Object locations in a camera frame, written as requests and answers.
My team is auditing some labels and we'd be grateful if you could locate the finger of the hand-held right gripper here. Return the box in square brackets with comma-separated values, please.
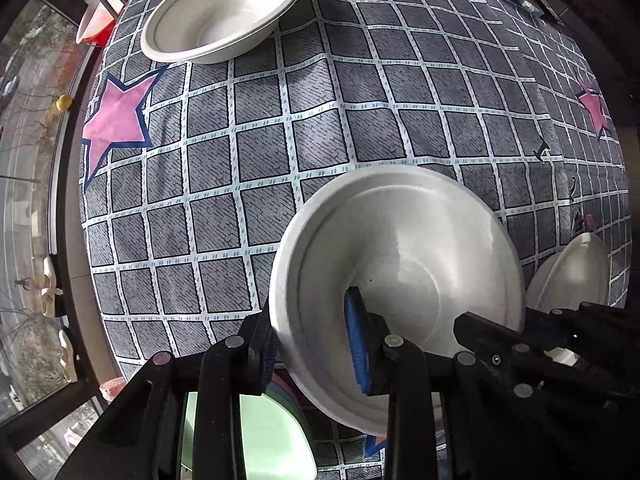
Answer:
[452, 310, 538, 363]
[525, 301, 640, 356]

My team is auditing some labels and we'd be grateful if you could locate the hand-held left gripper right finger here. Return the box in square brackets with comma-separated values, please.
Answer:
[344, 286, 571, 480]

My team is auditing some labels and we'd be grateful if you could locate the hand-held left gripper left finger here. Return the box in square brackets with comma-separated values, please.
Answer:
[55, 310, 281, 480]

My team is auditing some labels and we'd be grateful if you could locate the white paper bowl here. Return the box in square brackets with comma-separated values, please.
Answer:
[140, 0, 302, 65]
[526, 232, 612, 313]
[269, 164, 527, 437]

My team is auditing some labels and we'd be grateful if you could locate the blue square plate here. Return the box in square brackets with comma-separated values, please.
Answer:
[277, 387, 316, 458]

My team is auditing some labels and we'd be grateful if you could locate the green square plate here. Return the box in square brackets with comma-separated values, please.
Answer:
[177, 390, 318, 480]

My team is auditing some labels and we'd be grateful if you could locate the white window latch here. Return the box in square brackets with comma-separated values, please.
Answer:
[56, 329, 79, 384]
[40, 257, 64, 317]

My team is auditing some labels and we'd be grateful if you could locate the grey checked star tablecloth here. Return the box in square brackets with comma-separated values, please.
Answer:
[80, 0, 631, 476]

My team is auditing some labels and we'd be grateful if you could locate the red plastic bucket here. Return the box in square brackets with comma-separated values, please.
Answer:
[75, 2, 123, 50]

